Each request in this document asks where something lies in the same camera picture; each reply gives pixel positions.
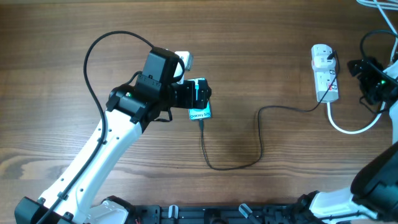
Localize black USB charger cable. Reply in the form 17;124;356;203
198;49;341;172

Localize white power strip cord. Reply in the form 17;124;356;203
326;0;398;135

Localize blue screen Galaxy smartphone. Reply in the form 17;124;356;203
188;77;211;121

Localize white power strip socket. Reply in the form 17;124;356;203
311;44;338;103

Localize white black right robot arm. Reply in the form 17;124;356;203
284;58;397;223

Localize white cables at corner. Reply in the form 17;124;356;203
356;0;398;12

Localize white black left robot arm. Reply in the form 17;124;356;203
14;47;211;223

